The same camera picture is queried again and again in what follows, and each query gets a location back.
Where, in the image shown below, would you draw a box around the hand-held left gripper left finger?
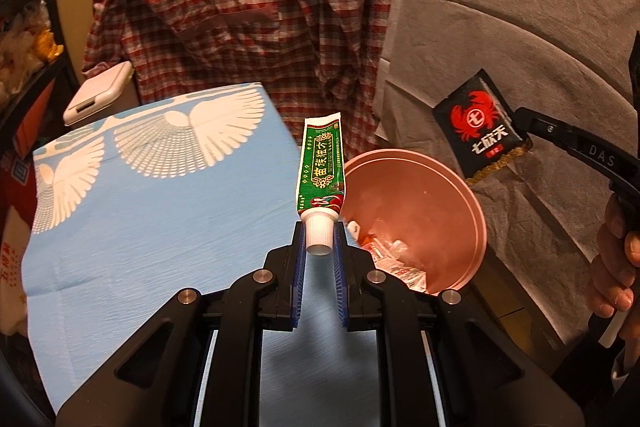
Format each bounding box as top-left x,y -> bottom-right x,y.
56,221 -> 308,427

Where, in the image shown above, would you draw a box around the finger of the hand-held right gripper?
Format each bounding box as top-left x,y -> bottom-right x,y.
514,107 -> 577,154

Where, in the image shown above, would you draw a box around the white plastic bags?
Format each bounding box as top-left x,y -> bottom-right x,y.
0,2 -> 46,95

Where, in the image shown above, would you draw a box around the green toothpaste tube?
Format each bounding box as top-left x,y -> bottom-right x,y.
295,112 -> 347,256

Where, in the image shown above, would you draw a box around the grey cloth cover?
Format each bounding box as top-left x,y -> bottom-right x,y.
372,0 -> 640,358

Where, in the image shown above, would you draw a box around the black snack packet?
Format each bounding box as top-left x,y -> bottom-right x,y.
432,68 -> 532,186

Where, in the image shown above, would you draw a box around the red cardboard box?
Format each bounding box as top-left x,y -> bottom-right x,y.
0,79 -> 56,208

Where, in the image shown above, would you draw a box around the golden figurine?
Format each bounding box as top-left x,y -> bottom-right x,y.
30,29 -> 65,64

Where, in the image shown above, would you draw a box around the white printed sack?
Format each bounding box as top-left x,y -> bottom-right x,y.
0,207 -> 31,338

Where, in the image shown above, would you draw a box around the white trash bin lid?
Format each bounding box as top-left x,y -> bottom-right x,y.
62,61 -> 135,126

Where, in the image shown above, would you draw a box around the black shelf rack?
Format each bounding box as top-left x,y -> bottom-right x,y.
0,0 -> 76,138

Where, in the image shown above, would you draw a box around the red plaid shirt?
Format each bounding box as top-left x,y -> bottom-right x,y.
82,0 -> 401,142

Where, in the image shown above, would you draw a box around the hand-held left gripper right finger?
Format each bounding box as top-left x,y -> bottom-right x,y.
332,221 -> 586,427

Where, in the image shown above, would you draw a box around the person's right hand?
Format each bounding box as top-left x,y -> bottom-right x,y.
588,194 -> 640,344

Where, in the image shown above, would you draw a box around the clear plastic bag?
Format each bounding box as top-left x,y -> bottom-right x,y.
372,237 -> 430,293

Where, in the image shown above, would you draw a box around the blue printed tablecloth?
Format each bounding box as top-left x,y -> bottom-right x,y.
22,82 -> 431,427

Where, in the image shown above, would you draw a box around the pink plastic bin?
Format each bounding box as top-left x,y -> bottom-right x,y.
342,148 -> 488,299

